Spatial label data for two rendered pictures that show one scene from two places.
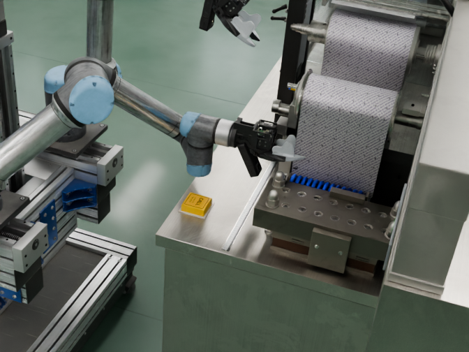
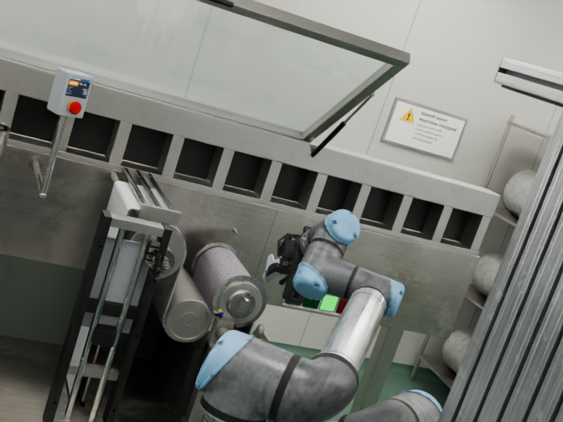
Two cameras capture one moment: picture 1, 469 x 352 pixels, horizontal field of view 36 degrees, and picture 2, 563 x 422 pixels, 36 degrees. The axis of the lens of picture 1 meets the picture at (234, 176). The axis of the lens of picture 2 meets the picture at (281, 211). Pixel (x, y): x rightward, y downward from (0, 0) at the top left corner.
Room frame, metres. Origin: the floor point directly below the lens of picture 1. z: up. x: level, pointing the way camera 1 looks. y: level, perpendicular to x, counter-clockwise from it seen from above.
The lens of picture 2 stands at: (3.09, 1.51, 1.98)
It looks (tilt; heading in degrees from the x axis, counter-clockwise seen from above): 12 degrees down; 231
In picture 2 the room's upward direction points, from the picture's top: 19 degrees clockwise
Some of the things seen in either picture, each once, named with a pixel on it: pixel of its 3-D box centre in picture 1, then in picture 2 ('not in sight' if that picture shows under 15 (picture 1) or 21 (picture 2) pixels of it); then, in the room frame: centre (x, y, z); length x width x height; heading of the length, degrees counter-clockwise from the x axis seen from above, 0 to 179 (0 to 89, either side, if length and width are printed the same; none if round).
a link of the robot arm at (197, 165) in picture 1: (198, 153); not in sight; (1.80, 0.11, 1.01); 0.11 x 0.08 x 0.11; 20
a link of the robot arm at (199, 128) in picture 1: (201, 128); not in sight; (1.78, 0.11, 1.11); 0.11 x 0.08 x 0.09; 74
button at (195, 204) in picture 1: (196, 204); not in sight; (1.68, 0.10, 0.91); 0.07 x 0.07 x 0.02; 74
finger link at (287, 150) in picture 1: (288, 150); not in sight; (1.70, -0.14, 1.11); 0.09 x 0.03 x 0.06; 73
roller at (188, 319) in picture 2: not in sight; (178, 301); (1.85, -0.32, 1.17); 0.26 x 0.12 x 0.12; 74
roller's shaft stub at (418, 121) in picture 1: (409, 119); not in sight; (1.69, -0.45, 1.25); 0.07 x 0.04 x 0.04; 74
